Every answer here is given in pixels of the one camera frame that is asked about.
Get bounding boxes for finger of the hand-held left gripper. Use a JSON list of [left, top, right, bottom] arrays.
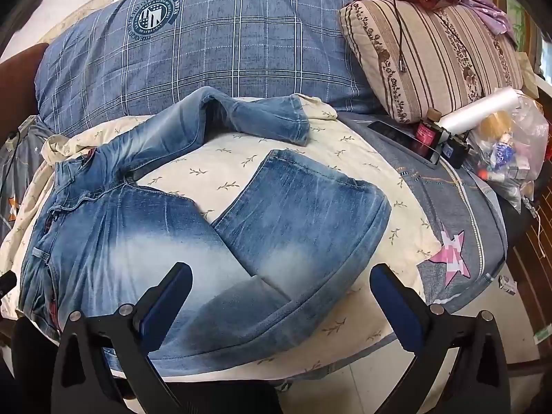
[[0, 269, 18, 300]]

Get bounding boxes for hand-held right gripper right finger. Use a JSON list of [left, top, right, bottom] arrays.
[[369, 263, 512, 414]]

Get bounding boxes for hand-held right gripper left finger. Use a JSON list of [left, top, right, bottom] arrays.
[[51, 262, 195, 414]]

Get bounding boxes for faded blue denim pants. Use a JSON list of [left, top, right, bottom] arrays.
[[19, 86, 392, 376]]

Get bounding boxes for blue-grey star-print bedsheet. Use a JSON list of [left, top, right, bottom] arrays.
[[276, 112, 507, 389]]

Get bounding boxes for grey star-print cloth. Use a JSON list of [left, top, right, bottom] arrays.
[[0, 116, 57, 242]]

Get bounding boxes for brown wooden cabinet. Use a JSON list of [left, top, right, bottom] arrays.
[[502, 190, 552, 354]]

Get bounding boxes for cream leaf-print blanket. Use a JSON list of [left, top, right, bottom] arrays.
[[0, 95, 443, 391]]

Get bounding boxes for small black box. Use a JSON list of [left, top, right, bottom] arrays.
[[440, 131, 473, 169]]

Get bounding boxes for black smartphone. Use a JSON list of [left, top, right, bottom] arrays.
[[366, 121, 443, 165]]

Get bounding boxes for dark red bottle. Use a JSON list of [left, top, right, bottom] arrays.
[[415, 108, 443, 152]]

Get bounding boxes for clear plastic bag with contents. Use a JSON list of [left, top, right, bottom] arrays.
[[468, 95, 550, 212]]

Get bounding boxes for brown headboard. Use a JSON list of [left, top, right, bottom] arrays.
[[0, 42, 50, 139]]

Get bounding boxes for roll of clear plastic bags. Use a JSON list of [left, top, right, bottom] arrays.
[[442, 87, 520, 132]]

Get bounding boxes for beige striped pillow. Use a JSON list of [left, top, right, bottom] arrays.
[[340, 0, 524, 124]]

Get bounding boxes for blue plaid quilt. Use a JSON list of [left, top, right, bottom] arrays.
[[34, 0, 376, 139]]

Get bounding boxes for white cord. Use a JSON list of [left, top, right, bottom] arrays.
[[522, 196, 545, 259]]

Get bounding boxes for black cable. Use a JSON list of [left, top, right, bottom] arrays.
[[392, 0, 408, 73]]

